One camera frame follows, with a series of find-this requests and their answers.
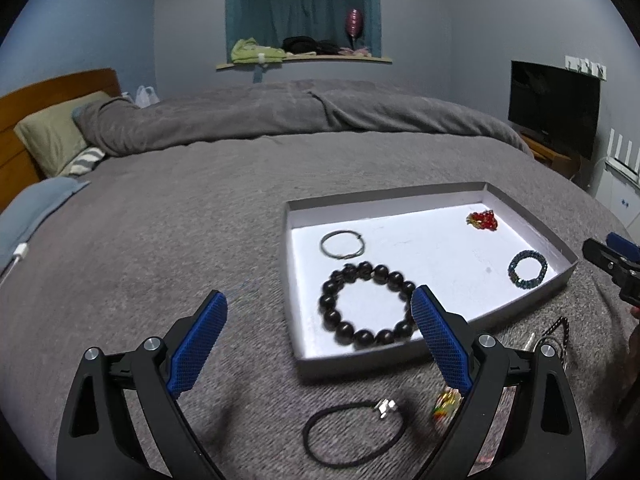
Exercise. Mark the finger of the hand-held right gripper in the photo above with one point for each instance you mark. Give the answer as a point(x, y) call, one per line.
point(602, 257)
point(622, 242)

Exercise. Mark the olive pillow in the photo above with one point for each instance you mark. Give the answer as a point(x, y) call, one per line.
point(55, 130)

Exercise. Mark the pink cloth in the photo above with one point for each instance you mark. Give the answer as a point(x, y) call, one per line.
point(357, 51)

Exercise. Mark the wooden window sill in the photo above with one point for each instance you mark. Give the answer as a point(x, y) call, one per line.
point(350, 60)

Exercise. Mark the white router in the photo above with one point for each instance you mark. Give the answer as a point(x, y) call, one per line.
point(622, 165)

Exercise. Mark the blue cloth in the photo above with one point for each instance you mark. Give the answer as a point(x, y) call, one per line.
point(35, 210)

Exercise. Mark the shallow grey cardboard box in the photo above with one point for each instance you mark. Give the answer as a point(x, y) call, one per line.
point(425, 260)

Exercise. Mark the pink ribbed ornament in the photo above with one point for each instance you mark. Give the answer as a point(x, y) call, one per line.
point(354, 21)

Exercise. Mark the wooden television stand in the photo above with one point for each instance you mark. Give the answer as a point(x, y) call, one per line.
point(550, 155)

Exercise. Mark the black television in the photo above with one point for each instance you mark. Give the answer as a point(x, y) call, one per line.
point(552, 105)

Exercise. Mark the green cloth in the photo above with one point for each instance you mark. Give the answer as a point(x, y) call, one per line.
point(250, 51)

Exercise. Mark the wooden headboard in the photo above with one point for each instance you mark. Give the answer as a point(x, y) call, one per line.
point(45, 90)

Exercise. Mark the teal curtain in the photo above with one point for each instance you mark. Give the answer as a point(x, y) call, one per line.
point(300, 0)

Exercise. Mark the grey white striped pillow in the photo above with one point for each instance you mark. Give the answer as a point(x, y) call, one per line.
point(85, 160)

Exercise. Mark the black cloth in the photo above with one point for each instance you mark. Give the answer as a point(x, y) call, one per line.
point(300, 45)

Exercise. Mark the grey bed blanket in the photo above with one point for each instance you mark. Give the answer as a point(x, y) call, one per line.
point(175, 240)

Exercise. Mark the white cabinet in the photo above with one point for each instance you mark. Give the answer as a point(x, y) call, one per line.
point(617, 195)

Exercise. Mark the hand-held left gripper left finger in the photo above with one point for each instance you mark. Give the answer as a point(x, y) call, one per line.
point(197, 345)

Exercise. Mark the grey folded duvet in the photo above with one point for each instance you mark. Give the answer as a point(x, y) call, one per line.
point(280, 110)

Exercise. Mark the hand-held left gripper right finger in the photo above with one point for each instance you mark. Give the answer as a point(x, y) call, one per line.
point(442, 345)

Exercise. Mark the white plastic bag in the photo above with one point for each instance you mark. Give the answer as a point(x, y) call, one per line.
point(146, 97)

